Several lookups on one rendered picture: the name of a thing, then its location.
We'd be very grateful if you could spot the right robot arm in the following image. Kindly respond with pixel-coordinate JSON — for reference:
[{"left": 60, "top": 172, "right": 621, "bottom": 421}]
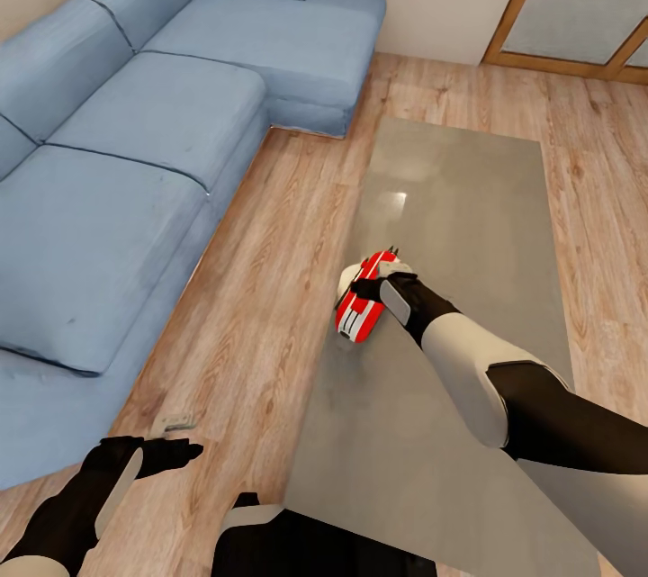
[{"left": 350, "top": 261, "right": 648, "bottom": 577}]

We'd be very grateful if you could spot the radio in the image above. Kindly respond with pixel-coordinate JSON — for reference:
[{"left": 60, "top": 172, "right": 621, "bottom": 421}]
[{"left": 334, "top": 247, "right": 401, "bottom": 342}]

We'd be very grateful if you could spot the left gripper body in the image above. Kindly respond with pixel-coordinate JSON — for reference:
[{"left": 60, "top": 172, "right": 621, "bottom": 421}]
[{"left": 145, "top": 438, "right": 190, "bottom": 477}]

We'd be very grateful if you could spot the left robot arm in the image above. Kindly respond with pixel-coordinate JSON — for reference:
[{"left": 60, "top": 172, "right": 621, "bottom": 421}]
[{"left": 0, "top": 412, "right": 203, "bottom": 577}]

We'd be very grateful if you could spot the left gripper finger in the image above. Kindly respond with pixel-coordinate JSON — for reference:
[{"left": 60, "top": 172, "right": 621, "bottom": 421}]
[{"left": 186, "top": 443, "right": 203, "bottom": 463}]

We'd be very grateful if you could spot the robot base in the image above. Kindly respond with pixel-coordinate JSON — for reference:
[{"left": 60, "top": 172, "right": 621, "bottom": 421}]
[{"left": 211, "top": 492, "right": 437, "bottom": 577}]

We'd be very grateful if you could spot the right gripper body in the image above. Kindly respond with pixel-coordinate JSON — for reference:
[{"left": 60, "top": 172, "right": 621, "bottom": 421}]
[{"left": 356, "top": 278, "right": 382, "bottom": 303}]

